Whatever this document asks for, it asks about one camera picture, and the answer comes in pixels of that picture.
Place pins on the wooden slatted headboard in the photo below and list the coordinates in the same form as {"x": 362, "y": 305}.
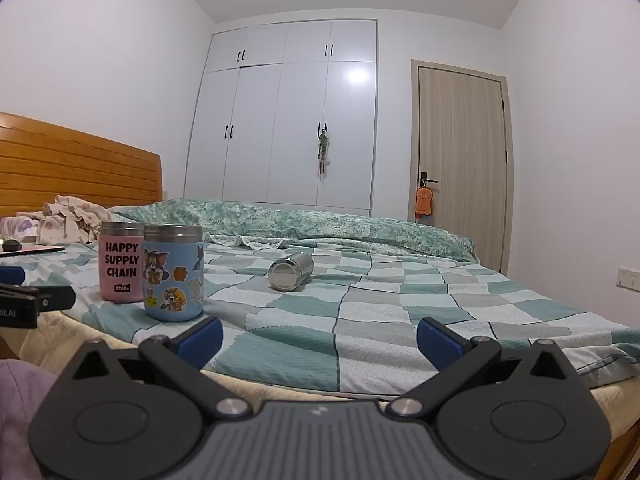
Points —
{"x": 75, "y": 170}

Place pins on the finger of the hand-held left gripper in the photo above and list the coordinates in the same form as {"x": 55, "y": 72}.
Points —
{"x": 56, "y": 298}
{"x": 11, "y": 275}

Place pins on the green hanging ornament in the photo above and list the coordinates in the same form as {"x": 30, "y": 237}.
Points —
{"x": 324, "y": 150}

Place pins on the plain purple cloth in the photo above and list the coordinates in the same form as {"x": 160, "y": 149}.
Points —
{"x": 20, "y": 410}

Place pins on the blue cartoon sticker cup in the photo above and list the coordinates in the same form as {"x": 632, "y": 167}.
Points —
{"x": 172, "y": 275}

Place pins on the pink thin notebook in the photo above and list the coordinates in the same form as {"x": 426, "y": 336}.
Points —
{"x": 35, "y": 250}

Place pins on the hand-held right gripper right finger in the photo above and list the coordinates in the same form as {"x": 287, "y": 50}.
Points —
{"x": 436, "y": 342}

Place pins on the beige blanket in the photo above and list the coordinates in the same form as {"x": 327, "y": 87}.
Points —
{"x": 65, "y": 332}

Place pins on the small stainless steel cup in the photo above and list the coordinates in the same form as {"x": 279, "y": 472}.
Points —
{"x": 290, "y": 272}

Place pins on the light wooden door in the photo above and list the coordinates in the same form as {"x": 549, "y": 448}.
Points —
{"x": 460, "y": 160}

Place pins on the wooden bed side rail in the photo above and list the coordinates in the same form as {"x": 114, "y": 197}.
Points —
{"x": 625, "y": 457}

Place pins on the green checked bedsheet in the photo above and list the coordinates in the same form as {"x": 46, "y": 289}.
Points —
{"x": 375, "y": 320}

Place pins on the black computer mouse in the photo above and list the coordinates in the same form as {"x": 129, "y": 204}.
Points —
{"x": 11, "y": 245}

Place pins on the pink lettered cup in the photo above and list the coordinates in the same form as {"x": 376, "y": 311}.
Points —
{"x": 120, "y": 260}

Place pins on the white wall socket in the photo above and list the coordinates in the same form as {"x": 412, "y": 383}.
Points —
{"x": 629, "y": 278}

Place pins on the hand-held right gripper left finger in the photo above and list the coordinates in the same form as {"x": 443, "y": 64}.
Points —
{"x": 199, "y": 340}

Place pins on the orange hanging plush toy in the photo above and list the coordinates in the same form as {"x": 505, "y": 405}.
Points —
{"x": 424, "y": 202}

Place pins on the purple patterned cloth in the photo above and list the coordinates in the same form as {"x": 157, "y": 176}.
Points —
{"x": 20, "y": 227}

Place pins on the white wardrobe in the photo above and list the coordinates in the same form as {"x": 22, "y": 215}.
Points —
{"x": 300, "y": 135}

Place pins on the green patterned quilt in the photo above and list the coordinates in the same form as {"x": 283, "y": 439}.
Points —
{"x": 325, "y": 225}

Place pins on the floral beige garment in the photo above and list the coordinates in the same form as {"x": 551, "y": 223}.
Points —
{"x": 70, "y": 220}

